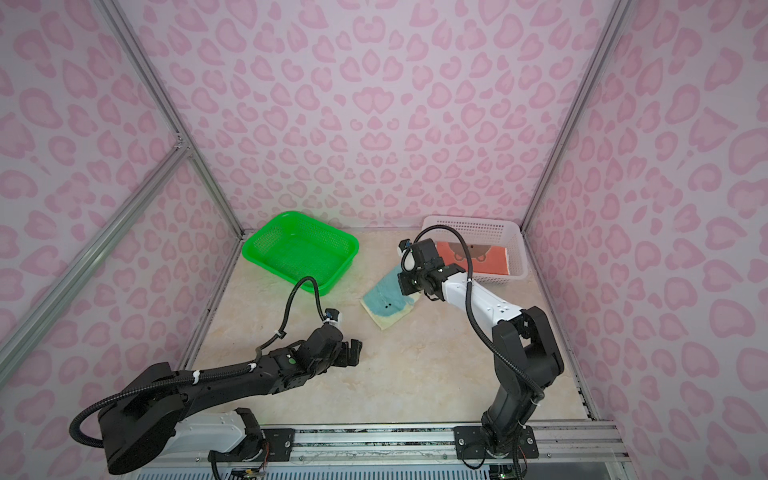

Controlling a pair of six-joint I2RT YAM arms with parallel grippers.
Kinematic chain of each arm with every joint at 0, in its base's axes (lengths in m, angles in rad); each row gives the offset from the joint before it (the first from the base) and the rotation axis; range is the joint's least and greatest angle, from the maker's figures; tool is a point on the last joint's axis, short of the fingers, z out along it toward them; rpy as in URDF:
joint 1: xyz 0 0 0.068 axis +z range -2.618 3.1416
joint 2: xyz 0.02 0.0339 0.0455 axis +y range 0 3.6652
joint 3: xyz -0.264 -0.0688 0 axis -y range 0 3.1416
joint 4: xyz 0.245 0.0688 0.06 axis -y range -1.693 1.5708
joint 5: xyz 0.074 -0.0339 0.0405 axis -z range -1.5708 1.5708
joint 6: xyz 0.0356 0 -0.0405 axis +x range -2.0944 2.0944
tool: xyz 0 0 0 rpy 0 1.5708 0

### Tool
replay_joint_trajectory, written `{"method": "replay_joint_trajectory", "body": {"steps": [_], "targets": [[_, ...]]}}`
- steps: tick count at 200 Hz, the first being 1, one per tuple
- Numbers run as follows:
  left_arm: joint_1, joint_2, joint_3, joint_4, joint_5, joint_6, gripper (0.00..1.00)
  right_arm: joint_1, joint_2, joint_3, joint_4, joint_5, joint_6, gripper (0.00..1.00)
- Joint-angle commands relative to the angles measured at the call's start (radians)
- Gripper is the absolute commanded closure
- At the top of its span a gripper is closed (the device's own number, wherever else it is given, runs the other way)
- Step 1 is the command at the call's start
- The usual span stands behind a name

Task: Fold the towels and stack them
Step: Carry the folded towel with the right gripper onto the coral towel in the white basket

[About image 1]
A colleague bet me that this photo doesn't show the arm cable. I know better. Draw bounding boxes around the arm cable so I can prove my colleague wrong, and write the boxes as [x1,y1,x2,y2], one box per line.
[403,224,546,400]
[68,276,328,449]

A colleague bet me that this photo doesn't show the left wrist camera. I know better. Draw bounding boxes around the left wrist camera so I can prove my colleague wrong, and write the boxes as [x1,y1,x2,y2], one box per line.
[323,308,341,327]

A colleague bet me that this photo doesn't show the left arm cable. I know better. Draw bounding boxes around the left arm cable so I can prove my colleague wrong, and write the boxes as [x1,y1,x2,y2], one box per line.
[68,276,328,449]

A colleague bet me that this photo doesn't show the white plastic basket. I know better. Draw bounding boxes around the white plastic basket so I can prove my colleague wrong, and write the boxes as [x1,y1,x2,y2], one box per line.
[422,215,529,286]

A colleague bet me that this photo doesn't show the diagonal aluminium frame bar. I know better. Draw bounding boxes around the diagonal aluminium frame bar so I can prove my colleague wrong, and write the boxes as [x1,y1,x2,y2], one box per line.
[1,141,188,385]

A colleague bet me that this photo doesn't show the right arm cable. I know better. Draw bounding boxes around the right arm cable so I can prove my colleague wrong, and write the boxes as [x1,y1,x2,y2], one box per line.
[403,224,546,400]

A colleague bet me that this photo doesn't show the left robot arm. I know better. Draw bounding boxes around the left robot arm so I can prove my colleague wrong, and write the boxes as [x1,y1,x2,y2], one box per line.
[97,323,363,475]

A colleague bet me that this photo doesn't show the green plastic basket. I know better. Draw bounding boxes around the green plastic basket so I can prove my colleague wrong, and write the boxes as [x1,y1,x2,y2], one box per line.
[242,211,360,296]

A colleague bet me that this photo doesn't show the corner frame post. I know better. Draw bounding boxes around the corner frame post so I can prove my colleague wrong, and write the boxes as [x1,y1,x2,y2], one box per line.
[94,0,245,239]
[520,0,637,239]

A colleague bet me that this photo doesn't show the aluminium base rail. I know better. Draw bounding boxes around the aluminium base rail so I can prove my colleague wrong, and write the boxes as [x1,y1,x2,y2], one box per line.
[131,421,638,479]

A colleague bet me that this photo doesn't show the left corner frame post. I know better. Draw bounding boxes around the left corner frame post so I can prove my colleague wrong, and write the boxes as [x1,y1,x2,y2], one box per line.
[94,0,245,239]

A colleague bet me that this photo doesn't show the right corner frame post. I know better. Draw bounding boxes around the right corner frame post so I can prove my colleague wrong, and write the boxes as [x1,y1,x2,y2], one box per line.
[520,0,637,239]

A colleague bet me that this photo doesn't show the red brown towel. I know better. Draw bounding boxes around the red brown towel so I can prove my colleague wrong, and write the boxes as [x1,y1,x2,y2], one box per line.
[436,241,510,275]

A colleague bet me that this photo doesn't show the light green towel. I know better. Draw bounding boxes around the light green towel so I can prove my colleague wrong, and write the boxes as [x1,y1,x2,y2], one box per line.
[361,260,422,331]

